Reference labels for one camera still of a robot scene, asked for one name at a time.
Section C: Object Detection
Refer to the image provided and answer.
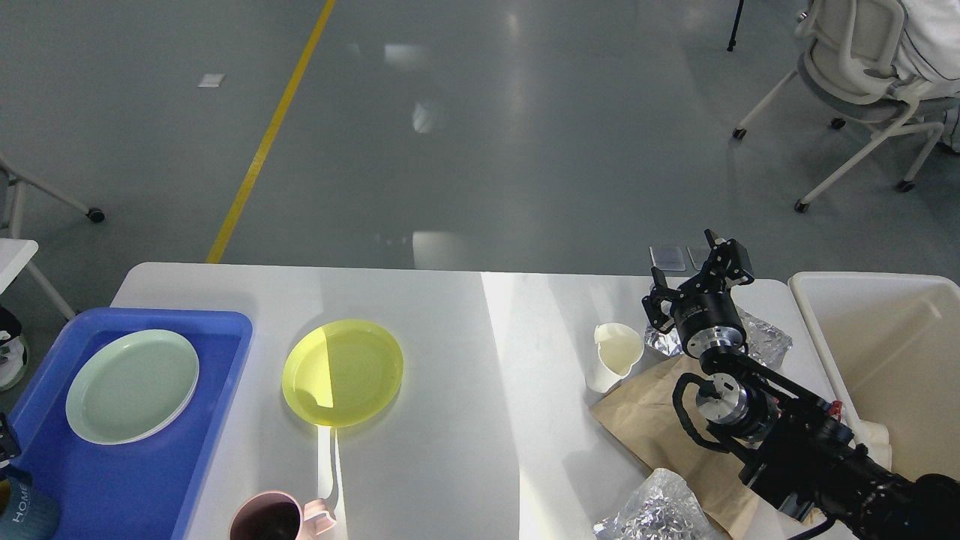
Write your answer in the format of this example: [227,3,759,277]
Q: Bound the crumpled foil front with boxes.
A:
[592,468,724,539]

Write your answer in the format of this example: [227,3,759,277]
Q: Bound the white paper cup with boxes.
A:
[585,322,645,394]

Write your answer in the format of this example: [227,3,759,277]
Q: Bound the chair leg with caster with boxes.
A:
[0,150,106,239]

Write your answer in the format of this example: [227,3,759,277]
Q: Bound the seated person white shirt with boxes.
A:
[892,0,960,155]

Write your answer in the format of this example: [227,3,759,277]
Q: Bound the pale green plate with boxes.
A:
[64,329,201,446]

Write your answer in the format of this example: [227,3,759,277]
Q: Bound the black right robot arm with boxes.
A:
[642,229,959,539]

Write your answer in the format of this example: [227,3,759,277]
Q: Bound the yellow plastic plate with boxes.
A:
[280,319,405,428]

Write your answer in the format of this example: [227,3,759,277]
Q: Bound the black tripod leg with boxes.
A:
[726,0,746,53]

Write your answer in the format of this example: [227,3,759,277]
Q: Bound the dark teal mug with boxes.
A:
[1,475,61,539]

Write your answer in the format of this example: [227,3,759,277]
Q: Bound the white side table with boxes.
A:
[1,237,77,321]

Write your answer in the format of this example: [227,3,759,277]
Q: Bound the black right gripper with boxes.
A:
[643,229,755,358]

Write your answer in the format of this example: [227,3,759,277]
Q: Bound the brown paper bag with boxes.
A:
[590,354,766,539]

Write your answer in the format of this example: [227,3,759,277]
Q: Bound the white office chair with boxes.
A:
[731,1,958,213]

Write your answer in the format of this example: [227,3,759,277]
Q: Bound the white plastic bin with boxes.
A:
[788,272,959,481]

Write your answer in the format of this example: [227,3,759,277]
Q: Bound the crumpled foil near gripper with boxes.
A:
[643,307,793,371]

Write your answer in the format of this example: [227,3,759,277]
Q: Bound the pink mug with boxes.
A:
[227,490,338,539]

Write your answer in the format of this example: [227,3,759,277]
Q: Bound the blue plastic tray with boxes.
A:
[10,307,253,539]

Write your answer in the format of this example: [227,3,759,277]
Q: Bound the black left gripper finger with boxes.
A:
[0,413,22,469]

